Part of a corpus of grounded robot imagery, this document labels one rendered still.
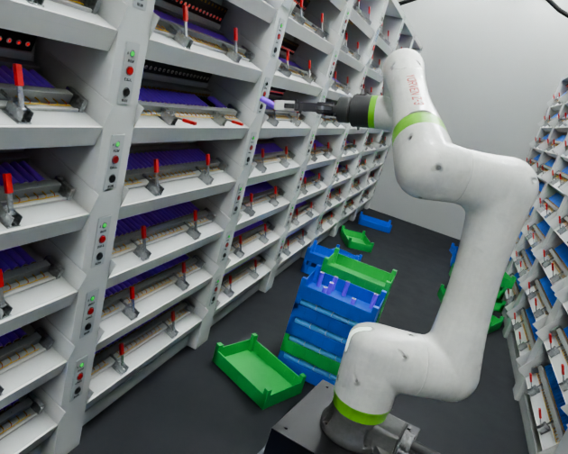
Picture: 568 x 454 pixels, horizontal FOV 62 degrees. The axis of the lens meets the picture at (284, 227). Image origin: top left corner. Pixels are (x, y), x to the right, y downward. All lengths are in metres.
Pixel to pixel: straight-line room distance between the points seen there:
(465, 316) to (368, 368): 0.22
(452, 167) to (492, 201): 0.11
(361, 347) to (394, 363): 0.07
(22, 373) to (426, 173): 0.94
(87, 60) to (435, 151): 0.70
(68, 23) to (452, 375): 0.97
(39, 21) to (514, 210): 0.89
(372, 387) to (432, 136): 0.51
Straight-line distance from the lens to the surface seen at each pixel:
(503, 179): 0.99
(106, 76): 1.03
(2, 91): 0.95
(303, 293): 1.80
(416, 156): 0.93
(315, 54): 2.31
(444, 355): 1.06
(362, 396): 1.04
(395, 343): 1.01
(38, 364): 1.24
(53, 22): 0.92
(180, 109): 1.33
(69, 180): 1.11
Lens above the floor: 1.07
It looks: 17 degrees down
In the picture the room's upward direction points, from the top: 16 degrees clockwise
